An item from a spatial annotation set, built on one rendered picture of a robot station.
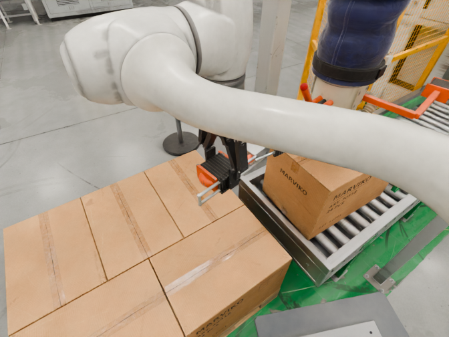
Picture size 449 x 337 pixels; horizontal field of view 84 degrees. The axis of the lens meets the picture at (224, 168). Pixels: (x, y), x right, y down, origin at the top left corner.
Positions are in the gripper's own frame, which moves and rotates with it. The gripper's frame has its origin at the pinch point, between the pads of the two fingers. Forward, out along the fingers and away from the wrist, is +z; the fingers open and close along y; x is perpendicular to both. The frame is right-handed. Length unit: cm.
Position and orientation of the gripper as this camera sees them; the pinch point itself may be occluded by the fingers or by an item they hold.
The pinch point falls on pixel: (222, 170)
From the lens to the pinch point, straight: 64.7
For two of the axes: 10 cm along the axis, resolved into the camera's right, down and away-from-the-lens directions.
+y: -6.8, -5.2, 5.2
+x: -7.3, 4.8, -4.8
